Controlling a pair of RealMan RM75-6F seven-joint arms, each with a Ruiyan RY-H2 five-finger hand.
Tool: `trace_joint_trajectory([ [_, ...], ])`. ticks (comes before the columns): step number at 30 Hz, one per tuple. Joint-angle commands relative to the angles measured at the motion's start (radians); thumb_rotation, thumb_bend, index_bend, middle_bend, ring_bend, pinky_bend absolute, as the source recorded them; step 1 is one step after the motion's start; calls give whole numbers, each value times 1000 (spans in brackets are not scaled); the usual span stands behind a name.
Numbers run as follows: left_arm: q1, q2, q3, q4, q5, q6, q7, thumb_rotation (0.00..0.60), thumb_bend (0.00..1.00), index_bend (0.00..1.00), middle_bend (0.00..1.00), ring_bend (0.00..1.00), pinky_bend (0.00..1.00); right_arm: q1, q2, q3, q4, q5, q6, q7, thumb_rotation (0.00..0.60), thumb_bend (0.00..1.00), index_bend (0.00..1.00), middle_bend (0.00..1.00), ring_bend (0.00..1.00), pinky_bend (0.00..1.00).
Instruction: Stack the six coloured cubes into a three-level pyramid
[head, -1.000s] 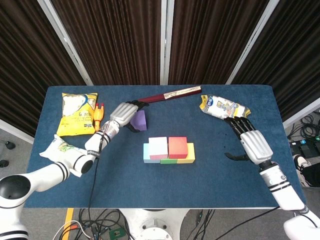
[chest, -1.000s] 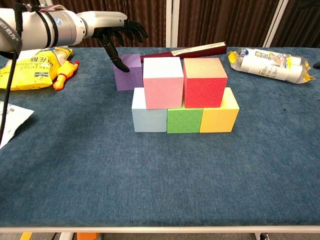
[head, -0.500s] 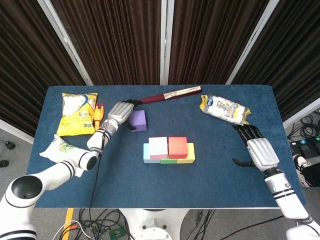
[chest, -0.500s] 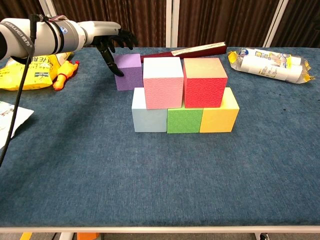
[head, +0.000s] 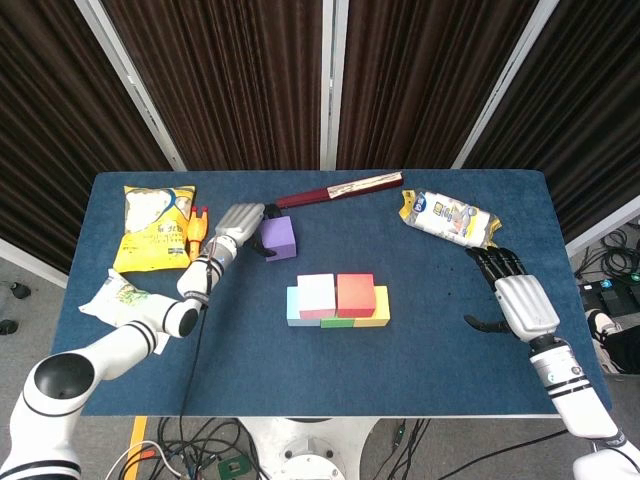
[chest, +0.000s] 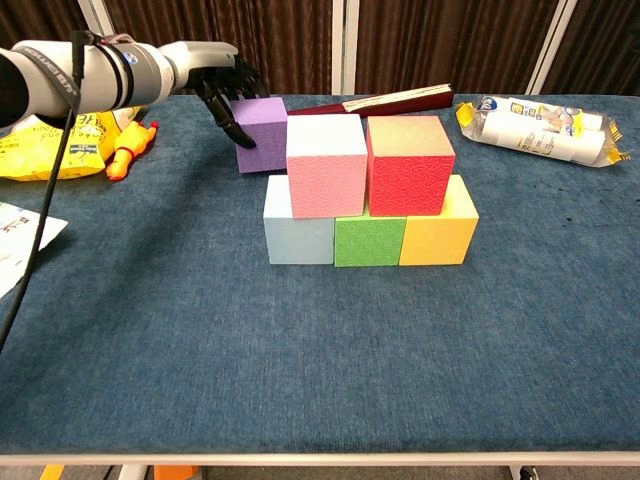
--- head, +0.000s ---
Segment yellow rubber chicken toy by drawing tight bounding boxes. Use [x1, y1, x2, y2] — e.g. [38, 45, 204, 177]
[185, 204, 211, 265]

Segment dark red folded fan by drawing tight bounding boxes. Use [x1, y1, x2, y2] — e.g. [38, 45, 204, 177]
[275, 170, 405, 211]

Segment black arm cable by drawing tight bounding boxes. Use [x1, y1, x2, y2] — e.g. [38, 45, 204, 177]
[437, 428, 571, 480]
[177, 259, 211, 421]

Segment white partition post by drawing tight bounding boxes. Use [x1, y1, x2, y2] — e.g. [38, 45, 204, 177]
[0, 237, 69, 287]
[74, 0, 187, 172]
[566, 193, 640, 257]
[451, 0, 560, 170]
[319, 0, 350, 171]

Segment clear pack of white rolls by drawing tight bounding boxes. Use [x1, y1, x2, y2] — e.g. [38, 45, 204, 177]
[398, 187, 503, 251]

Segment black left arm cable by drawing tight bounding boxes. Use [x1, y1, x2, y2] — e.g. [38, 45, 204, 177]
[177, 259, 211, 421]

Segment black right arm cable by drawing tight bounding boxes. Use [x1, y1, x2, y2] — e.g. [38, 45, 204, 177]
[437, 428, 571, 480]

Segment white floor cable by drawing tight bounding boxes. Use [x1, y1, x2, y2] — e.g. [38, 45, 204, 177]
[104, 439, 189, 480]

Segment blue felt table cover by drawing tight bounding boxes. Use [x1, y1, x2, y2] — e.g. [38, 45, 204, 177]
[34, 169, 612, 419]

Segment black cables with green plug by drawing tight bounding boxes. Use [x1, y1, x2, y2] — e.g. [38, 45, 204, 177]
[369, 417, 431, 480]

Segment red foam cube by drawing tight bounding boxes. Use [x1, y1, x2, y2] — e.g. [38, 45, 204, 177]
[336, 272, 377, 319]

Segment black power unit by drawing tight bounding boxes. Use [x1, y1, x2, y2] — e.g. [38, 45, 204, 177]
[578, 279, 640, 316]

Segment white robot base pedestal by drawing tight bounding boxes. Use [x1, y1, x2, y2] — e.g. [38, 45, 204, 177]
[238, 417, 379, 480]

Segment black trouser leg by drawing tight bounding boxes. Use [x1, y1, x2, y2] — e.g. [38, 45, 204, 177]
[602, 329, 640, 374]

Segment person's white shoe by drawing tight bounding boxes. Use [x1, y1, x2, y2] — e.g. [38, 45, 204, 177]
[587, 308, 624, 374]

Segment yellow snack bag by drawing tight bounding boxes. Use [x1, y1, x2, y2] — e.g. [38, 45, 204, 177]
[113, 184, 197, 274]

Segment brown curtain panel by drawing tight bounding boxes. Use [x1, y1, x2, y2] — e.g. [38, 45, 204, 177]
[335, 0, 541, 171]
[101, 0, 332, 172]
[462, 0, 640, 244]
[0, 0, 174, 274]

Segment pink foam cube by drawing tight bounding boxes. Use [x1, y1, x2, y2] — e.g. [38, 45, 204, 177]
[296, 273, 338, 321]

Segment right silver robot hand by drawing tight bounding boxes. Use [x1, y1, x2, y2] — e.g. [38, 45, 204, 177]
[463, 245, 561, 344]

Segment purple foam cube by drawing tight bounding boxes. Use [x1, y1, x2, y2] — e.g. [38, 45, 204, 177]
[259, 215, 300, 263]

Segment yellow cube block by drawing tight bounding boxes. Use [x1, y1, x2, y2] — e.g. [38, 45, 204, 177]
[352, 285, 391, 329]

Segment green circuit board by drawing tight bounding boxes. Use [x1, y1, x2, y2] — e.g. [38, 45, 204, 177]
[217, 454, 250, 479]

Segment white snack bag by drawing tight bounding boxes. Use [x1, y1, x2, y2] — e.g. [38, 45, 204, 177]
[78, 268, 181, 356]

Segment black floor cable tangle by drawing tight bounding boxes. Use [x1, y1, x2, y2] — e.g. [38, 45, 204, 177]
[574, 227, 640, 284]
[149, 417, 266, 480]

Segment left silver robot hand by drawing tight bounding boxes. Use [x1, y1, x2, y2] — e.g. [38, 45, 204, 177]
[213, 202, 284, 259]

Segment light blue foam cube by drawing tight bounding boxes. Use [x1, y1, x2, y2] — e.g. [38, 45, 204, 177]
[286, 286, 321, 329]

